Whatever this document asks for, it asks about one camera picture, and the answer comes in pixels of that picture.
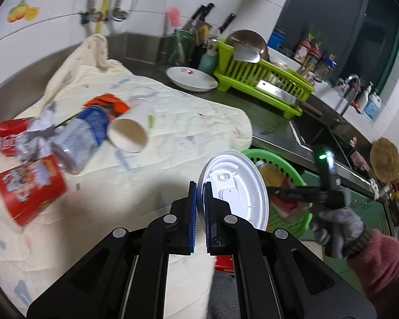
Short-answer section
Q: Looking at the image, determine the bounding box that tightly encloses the red Pringles can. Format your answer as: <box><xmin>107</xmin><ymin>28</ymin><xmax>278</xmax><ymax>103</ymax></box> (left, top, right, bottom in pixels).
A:
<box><xmin>0</xmin><ymin>155</ymin><xmax>67</xmax><ymax>232</ymax></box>

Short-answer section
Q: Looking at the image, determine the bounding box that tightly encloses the white blue detergent bottle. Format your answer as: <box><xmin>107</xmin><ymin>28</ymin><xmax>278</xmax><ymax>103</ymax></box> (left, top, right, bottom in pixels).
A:
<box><xmin>363</xmin><ymin>93</ymin><xmax>381</xmax><ymax>121</ymax></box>

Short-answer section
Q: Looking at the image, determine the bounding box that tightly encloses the silver blue drink can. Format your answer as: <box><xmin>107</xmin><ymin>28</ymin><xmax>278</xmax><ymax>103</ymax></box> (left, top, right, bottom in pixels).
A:
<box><xmin>52</xmin><ymin>105</ymin><xmax>109</xmax><ymax>174</ymax></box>

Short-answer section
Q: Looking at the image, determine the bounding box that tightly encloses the pink brush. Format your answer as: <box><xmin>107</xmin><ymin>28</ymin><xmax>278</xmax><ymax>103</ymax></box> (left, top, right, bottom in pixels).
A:
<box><xmin>166</xmin><ymin>7</ymin><xmax>181</xmax><ymax>28</ymax></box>

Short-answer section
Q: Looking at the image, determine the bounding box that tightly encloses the red Coca-Cola can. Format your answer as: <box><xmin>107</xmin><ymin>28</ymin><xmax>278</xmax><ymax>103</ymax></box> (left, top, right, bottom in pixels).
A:
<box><xmin>0</xmin><ymin>117</ymin><xmax>33</xmax><ymax>156</ymax></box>

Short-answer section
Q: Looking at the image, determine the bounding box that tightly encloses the white plastic lid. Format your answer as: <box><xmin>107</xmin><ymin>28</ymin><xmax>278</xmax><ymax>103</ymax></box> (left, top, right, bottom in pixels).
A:
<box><xmin>197</xmin><ymin>150</ymin><xmax>269</xmax><ymax>230</ymax></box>

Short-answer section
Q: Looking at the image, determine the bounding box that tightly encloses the steel cleaver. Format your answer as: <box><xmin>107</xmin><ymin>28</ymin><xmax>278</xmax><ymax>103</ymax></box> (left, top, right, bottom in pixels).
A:
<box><xmin>256</xmin><ymin>80</ymin><xmax>323</xmax><ymax>117</ymax></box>

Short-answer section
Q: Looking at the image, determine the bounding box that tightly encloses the white oval plate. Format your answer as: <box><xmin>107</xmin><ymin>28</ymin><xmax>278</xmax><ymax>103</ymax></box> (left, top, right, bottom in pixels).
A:
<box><xmin>166</xmin><ymin>66</ymin><xmax>218</xmax><ymax>93</ymax></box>

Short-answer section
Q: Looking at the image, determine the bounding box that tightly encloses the lime green dish rack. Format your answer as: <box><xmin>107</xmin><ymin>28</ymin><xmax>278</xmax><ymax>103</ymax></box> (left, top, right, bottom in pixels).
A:
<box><xmin>214</xmin><ymin>40</ymin><xmax>315</xmax><ymax>120</ymax></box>

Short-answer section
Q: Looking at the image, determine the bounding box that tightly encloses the yellow gas hose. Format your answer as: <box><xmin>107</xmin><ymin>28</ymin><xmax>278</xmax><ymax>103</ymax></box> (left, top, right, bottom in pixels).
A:
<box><xmin>94</xmin><ymin>0</ymin><xmax>124</xmax><ymax>35</ymax></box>

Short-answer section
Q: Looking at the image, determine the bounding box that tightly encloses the grey gloved right hand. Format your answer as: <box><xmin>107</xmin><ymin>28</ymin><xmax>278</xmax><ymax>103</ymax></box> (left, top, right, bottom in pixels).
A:
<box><xmin>311</xmin><ymin>207</ymin><xmax>370</xmax><ymax>259</ymax></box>

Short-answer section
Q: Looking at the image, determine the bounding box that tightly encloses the cream quilted cloth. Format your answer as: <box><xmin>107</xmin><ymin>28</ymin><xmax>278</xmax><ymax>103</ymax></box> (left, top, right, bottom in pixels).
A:
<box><xmin>0</xmin><ymin>35</ymin><xmax>252</xmax><ymax>316</ymax></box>

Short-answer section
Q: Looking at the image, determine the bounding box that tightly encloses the steel bowl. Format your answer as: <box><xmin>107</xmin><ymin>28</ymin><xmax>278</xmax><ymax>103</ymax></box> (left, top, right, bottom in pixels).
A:
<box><xmin>226</xmin><ymin>30</ymin><xmax>269</xmax><ymax>61</ymax></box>

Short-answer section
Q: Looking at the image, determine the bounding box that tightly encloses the white paper cup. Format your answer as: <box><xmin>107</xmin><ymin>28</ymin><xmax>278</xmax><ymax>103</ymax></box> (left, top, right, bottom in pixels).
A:
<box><xmin>107</xmin><ymin>102</ymin><xmax>154</xmax><ymax>153</ymax></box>

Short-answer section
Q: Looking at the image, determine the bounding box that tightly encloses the orange snack wrapper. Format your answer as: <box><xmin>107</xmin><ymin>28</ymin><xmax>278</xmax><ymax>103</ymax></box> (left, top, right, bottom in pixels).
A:
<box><xmin>83</xmin><ymin>93</ymin><xmax>131</xmax><ymax>115</ymax></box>

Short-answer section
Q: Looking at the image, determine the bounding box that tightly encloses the dark green utensil holder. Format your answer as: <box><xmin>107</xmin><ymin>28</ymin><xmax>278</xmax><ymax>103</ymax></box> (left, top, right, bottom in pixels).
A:
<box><xmin>168</xmin><ymin>28</ymin><xmax>196</xmax><ymax>66</ymax></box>

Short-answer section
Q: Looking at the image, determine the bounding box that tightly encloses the chrome sink faucet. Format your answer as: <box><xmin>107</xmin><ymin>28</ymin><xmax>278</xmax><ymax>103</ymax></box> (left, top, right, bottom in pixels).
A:
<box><xmin>339</xmin><ymin>74</ymin><xmax>360</xmax><ymax>116</ymax></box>

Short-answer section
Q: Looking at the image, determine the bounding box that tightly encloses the steel ladle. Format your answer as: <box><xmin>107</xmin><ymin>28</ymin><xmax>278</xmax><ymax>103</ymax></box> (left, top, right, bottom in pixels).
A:
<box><xmin>233</xmin><ymin>42</ymin><xmax>261</xmax><ymax>64</ymax></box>

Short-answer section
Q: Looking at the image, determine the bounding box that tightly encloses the crumpled white paper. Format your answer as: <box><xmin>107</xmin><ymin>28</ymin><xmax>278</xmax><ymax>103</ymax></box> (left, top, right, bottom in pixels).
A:
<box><xmin>15</xmin><ymin>102</ymin><xmax>57</xmax><ymax>163</ymax></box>

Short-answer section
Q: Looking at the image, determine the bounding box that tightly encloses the green perforated trash basket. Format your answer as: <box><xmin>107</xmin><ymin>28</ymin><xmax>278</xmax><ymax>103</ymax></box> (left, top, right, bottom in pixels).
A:
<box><xmin>243</xmin><ymin>148</ymin><xmax>311</xmax><ymax>238</ymax></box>

